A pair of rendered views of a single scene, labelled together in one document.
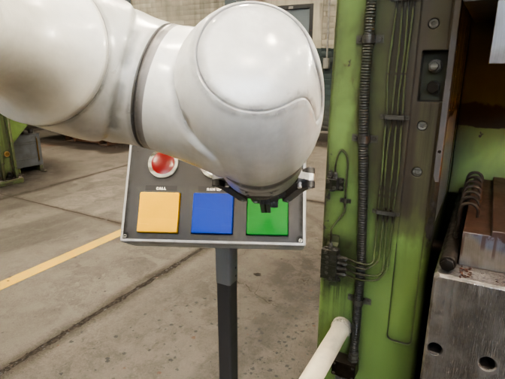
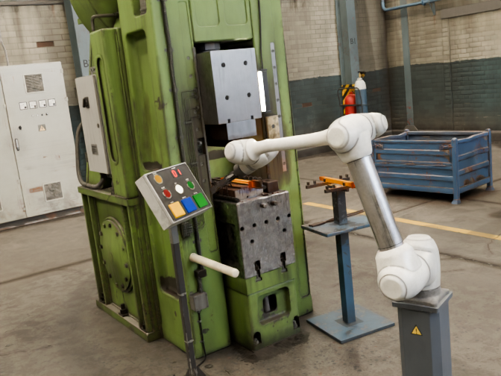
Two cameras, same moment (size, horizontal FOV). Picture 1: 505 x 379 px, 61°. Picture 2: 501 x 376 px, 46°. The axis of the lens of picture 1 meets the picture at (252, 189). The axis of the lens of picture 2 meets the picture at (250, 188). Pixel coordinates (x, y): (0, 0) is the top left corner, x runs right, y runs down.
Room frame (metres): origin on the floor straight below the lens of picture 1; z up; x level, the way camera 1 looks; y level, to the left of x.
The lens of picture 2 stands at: (-0.88, 2.49, 1.60)
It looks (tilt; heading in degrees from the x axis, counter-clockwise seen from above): 11 degrees down; 298
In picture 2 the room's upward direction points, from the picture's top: 7 degrees counter-clockwise
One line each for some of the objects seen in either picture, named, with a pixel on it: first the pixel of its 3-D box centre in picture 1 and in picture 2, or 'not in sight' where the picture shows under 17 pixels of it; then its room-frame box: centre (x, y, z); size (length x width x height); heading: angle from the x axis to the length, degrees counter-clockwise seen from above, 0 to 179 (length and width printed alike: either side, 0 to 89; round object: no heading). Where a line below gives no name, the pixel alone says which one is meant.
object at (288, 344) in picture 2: not in sight; (271, 345); (0.63, -0.44, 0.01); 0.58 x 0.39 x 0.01; 61
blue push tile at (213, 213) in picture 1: (213, 213); (188, 205); (0.74, 0.07, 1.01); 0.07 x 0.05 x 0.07; 86
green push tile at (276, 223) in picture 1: (267, 214); (199, 200); (0.73, -0.03, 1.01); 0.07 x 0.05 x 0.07; 86
